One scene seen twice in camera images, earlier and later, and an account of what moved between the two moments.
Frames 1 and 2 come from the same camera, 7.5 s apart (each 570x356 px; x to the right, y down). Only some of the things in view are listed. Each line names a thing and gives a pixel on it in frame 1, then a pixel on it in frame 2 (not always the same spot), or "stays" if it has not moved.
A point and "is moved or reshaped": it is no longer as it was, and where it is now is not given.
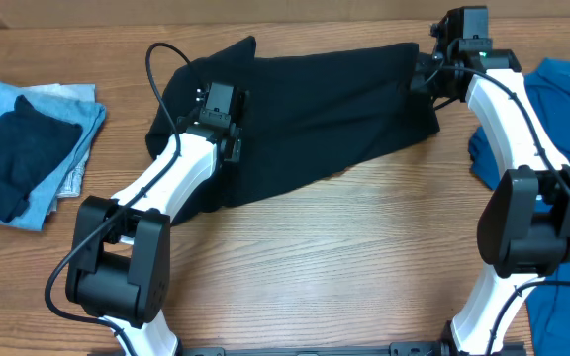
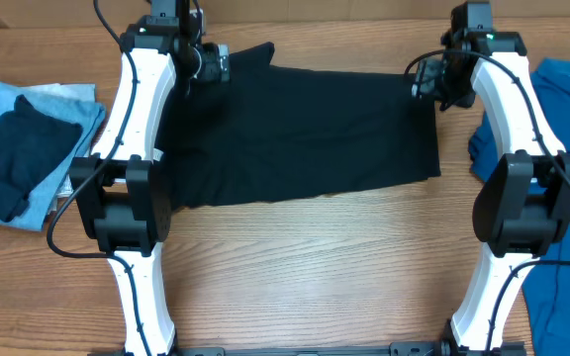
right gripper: x=422 y=81 stays
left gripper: x=238 y=135 -> x=218 y=63
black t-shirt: x=305 y=113 is moved or reshaped
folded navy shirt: x=14 y=157 stays
